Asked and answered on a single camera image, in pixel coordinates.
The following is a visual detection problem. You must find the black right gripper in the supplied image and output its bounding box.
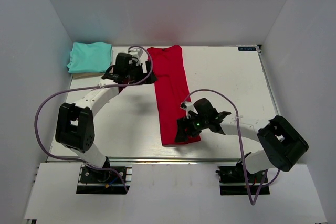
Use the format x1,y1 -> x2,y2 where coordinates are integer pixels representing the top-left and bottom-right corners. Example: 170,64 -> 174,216
175,112 -> 209,143

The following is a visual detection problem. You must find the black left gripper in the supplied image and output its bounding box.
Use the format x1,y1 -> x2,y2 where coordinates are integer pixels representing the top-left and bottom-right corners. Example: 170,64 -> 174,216
126,61 -> 158,86

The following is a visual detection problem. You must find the red t shirt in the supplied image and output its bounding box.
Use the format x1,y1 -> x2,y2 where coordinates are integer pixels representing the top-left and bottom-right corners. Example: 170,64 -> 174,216
147,45 -> 190,146

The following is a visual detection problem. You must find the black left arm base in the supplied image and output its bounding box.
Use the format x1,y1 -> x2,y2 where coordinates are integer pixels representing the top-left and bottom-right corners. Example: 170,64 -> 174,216
76,165 -> 132,195

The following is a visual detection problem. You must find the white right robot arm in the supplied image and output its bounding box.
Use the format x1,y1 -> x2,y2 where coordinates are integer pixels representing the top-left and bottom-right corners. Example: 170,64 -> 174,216
175,98 -> 309,182

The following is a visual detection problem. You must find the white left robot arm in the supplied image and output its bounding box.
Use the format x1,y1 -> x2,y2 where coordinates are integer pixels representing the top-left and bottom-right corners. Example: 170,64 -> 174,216
55,50 -> 157,182

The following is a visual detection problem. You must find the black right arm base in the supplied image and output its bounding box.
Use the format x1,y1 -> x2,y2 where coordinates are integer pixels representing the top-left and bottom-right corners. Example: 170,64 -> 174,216
216,166 -> 265,196

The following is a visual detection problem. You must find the folded teal t shirt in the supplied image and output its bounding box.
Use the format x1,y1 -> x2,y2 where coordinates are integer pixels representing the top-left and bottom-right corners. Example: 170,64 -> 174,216
67,42 -> 112,74

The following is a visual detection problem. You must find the folded beige t shirt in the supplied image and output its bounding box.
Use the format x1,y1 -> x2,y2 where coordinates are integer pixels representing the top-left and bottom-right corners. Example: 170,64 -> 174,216
68,63 -> 111,79

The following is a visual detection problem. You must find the blue table label sticker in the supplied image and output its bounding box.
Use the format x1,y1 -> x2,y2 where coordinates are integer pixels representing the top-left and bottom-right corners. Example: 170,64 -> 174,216
238,47 -> 257,51

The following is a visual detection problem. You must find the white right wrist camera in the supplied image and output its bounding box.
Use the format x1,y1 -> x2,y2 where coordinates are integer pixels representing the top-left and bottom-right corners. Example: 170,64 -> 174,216
180,101 -> 196,119

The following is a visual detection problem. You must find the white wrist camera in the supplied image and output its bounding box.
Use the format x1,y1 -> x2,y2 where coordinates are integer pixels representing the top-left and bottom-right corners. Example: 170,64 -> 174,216
180,101 -> 196,119
128,47 -> 144,66

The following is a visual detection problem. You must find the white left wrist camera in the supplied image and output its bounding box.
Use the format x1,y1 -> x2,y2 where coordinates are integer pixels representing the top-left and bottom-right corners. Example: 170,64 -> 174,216
128,47 -> 144,66

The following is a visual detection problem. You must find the aluminium front table rail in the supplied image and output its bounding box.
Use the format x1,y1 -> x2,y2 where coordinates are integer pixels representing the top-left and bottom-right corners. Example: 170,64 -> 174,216
46,155 -> 299,165

